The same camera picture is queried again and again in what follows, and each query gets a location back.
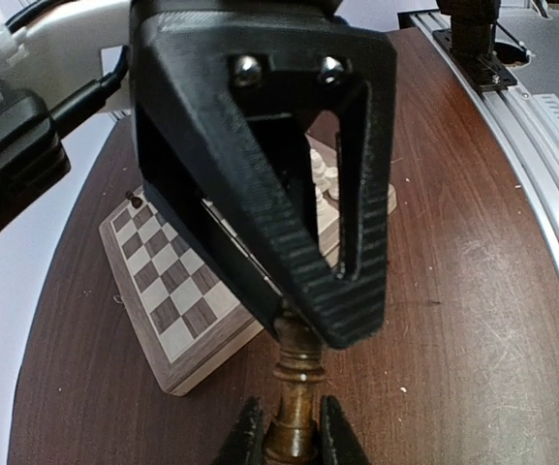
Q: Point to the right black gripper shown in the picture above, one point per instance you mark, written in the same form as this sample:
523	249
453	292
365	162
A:
222	94

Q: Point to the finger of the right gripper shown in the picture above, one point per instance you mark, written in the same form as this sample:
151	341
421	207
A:
226	193

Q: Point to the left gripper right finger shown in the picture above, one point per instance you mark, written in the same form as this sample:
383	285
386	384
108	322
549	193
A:
338	442

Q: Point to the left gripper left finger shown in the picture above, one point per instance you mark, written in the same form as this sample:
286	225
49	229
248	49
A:
244	443

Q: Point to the dark chess piece tall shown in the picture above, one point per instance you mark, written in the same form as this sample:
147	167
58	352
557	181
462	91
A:
292	435

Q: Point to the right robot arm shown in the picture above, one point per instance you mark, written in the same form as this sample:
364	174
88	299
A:
75	55

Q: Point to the wooden chess board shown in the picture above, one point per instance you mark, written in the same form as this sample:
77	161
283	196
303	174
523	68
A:
186	319

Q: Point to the white chess pieces group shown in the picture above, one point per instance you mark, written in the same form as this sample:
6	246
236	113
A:
326	190

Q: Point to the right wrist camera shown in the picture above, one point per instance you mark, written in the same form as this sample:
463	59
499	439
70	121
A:
32	157

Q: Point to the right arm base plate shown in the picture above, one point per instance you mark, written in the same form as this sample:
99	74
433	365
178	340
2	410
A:
470	40

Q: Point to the front aluminium rail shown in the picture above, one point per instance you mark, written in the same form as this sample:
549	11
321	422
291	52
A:
526	125

